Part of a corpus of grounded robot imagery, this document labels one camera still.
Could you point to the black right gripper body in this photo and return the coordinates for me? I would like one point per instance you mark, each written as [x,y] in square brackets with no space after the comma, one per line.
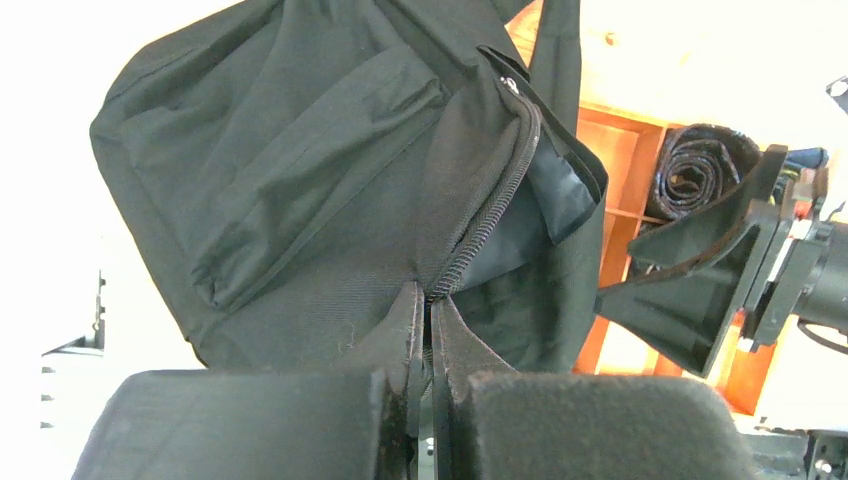
[799,266]

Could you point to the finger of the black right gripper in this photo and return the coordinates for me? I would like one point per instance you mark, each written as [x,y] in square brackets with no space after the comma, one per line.
[687,237]
[683,311]

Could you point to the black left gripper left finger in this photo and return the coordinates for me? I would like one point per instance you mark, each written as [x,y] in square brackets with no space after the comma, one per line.
[356,419]

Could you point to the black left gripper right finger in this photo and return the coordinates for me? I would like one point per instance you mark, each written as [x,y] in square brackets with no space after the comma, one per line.
[493,422]

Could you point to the black fabric backpack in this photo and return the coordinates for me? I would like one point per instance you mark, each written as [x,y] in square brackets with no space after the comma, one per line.
[285,167]

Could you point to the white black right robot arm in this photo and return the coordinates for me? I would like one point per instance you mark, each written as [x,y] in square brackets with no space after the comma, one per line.
[742,255]

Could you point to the black rolled belt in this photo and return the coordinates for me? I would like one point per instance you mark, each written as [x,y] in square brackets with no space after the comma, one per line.
[696,165]

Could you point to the wooden compartment organizer tray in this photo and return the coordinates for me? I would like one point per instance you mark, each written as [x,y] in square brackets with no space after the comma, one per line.
[628,145]

